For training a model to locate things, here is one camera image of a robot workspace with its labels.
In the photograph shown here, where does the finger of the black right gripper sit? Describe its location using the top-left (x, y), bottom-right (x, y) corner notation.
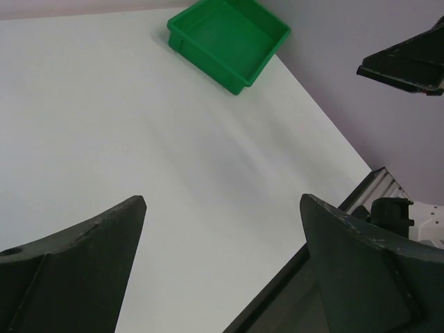
top-left (357, 18), bottom-right (443, 96)

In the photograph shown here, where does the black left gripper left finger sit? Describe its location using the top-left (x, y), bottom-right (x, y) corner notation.
top-left (1, 196), bottom-right (146, 332)

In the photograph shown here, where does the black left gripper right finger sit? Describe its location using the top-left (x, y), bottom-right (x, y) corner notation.
top-left (300, 194), bottom-right (443, 332)

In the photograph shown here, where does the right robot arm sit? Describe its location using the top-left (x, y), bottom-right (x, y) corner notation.
top-left (348, 19), bottom-right (443, 248)

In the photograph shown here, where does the green plastic tray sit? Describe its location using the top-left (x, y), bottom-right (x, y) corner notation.
top-left (167, 0), bottom-right (291, 95)

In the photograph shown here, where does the aluminium frame rail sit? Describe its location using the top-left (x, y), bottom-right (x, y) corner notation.
top-left (338, 167), bottom-right (411, 214)

